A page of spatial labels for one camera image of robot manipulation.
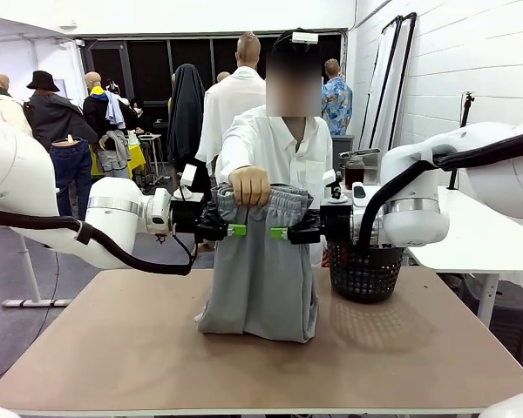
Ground person in white shirt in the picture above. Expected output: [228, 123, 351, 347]
[214, 28, 335, 266]

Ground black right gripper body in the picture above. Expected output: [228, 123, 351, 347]
[321, 203, 354, 243]

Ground black bucket hat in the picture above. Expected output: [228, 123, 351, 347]
[26, 70, 61, 92]

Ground grey training pants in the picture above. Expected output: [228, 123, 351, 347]
[194, 183, 320, 345]

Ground black perforated plastic basket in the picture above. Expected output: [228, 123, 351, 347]
[326, 241, 405, 304]

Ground mannequin in white shirt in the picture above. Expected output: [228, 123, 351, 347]
[194, 30, 267, 256]

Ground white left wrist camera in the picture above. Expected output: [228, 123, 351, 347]
[173, 164, 205, 202]

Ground mannequin in cream jacket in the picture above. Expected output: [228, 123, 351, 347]
[0, 72, 34, 136]

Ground black right arm cable sleeve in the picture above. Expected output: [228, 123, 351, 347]
[357, 129, 523, 249]

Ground white panel with black frame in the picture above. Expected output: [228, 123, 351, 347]
[385, 11, 418, 152]
[357, 15, 404, 152]

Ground mannequin with yellow scarf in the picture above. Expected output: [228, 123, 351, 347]
[82, 71, 134, 179]

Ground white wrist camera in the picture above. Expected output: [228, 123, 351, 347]
[173, 164, 205, 202]
[322, 168, 350, 205]

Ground white side table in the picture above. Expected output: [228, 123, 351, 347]
[407, 185, 523, 327]

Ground mannequin in black jacket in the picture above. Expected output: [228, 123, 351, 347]
[22, 89, 99, 153]

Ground glass jar with dark liquid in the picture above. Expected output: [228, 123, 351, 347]
[343, 155, 366, 191]

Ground person's right hand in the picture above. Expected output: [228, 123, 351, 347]
[228, 166, 272, 208]

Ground white desk leg with foot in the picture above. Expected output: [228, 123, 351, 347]
[2, 241, 73, 309]

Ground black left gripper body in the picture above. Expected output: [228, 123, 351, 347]
[170, 199, 214, 243]

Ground masked person in dark clothes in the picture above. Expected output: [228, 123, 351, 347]
[128, 98, 153, 131]

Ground mannequin in blue floral shirt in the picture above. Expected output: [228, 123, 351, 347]
[321, 57, 354, 136]

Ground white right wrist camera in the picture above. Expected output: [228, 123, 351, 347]
[322, 168, 350, 205]

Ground black cap with white label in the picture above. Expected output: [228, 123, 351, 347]
[272, 28, 322, 56]

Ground black left arm cable sleeve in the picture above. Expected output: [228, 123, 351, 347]
[0, 207, 195, 276]

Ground black arm cable sleeve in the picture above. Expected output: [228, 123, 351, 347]
[357, 129, 523, 249]
[0, 207, 195, 276]

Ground grey bin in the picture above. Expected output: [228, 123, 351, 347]
[330, 134, 355, 162]

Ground small metal frame table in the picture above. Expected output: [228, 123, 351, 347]
[137, 132, 165, 179]

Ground mannequin legs in blue jeans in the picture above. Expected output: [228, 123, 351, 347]
[48, 134, 93, 221]

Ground mannequin under black cloak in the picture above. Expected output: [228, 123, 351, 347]
[166, 64, 207, 166]

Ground person's right forearm white sleeve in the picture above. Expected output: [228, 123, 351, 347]
[216, 143, 269, 175]

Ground black window wall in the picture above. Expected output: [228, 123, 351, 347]
[80, 29, 348, 108]

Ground yellow table cloth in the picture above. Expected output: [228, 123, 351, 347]
[89, 143, 147, 175]

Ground black plastic stool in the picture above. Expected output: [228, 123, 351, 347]
[455, 278, 523, 371]

